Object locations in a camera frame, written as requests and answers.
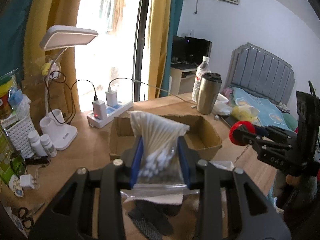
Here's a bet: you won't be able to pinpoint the black flashlight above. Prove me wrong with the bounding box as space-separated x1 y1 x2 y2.
25 156 50 166

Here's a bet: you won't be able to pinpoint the yellow curtain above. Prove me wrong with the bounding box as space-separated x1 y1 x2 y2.
148 0 171 99
22 0 82 120

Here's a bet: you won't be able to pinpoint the blue patterned bed blanket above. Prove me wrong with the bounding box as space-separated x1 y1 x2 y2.
229 87 298 131

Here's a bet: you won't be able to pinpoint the clear water bottle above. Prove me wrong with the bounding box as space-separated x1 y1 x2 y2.
191 56 210 102

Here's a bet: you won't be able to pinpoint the white paper towel sheet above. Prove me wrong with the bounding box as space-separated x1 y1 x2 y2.
122 189 185 205

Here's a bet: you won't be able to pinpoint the white desk lamp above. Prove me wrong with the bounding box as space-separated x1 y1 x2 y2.
38 24 99 151

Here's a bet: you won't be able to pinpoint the red plush keychain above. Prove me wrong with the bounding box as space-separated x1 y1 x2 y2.
229 121 255 162

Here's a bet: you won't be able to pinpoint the green snack bag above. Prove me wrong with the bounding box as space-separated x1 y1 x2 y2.
1 128 26 186

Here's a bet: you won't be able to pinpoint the white perforated basket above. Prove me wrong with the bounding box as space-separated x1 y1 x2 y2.
1 115 35 160

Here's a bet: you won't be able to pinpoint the white pill bottle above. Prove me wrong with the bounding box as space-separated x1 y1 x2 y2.
28 130 48 157
40 134 57 158

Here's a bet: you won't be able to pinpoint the white power strip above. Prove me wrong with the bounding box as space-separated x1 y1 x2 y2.
87 101 133 128

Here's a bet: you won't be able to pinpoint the teal curtain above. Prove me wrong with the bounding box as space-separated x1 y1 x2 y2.
1 0 33 81
161 0 183 90

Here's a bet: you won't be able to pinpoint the small white plug adapter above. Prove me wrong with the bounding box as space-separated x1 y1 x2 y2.
20 174 39 190

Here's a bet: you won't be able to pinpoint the white small desk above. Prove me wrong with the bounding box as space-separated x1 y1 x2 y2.
169 64 197 95

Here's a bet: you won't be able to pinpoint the white charger with black cable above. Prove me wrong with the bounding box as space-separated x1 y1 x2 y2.
92 99 107 120

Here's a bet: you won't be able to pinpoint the person right hand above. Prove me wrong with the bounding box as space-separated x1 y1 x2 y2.
272 170 318 199

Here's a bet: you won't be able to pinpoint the dark grey glove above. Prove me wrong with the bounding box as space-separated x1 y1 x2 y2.
127 200 182 239

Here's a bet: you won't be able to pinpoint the yellow curtain right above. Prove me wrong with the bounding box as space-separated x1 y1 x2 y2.
148 0 171 99

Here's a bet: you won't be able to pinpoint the brown cardboard box tray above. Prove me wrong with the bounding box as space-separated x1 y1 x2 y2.
109 115 222 161

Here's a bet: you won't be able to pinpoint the cotton swabs bag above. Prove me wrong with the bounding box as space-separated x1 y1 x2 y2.
124 111 197 197

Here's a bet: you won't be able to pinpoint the black scissors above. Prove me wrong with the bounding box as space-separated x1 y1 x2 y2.
17 203 45 230

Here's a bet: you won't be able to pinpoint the black computer monitor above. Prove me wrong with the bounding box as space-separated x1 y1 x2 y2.
171 36 213 64

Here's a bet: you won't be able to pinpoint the yellow tissue pack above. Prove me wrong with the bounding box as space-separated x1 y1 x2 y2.
231 105 261 126

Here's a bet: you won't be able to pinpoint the jar with yellow lid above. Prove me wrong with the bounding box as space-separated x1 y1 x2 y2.
0 76 13 120

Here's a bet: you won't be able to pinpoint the white textured cloth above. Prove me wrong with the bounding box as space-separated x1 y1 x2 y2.
210 160 234 171

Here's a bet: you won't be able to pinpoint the yellow curtain left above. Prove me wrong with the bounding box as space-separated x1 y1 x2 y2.
22 0 82 120

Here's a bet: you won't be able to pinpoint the teal curtain left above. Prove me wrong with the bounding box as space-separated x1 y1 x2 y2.
1 0 33 81

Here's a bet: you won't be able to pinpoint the grey padded headboard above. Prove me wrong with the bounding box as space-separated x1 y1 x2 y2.
225 43 295 105

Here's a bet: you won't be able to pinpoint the teal curtain right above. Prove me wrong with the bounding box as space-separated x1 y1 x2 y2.
161 0 183 90

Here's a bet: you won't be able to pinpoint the steel travel tumbler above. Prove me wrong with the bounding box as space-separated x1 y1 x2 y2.
196 72 222 115

